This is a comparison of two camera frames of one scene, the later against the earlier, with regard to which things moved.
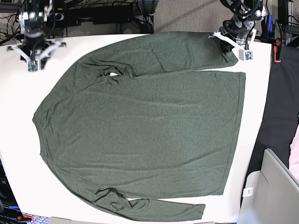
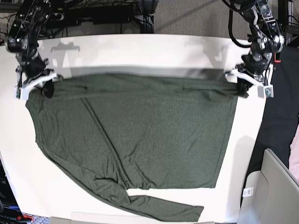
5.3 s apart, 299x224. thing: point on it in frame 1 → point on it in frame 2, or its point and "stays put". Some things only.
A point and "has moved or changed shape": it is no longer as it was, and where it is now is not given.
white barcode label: [248, 192] stays put
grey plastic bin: [270, 195] stays put
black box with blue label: [10, 211] stays put
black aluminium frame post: [146, 9] stays put
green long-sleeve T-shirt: [129, 122] has moved or changed shape
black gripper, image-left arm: [34, 34] → [35, 66]
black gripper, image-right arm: [240, 30] → [256, 64]
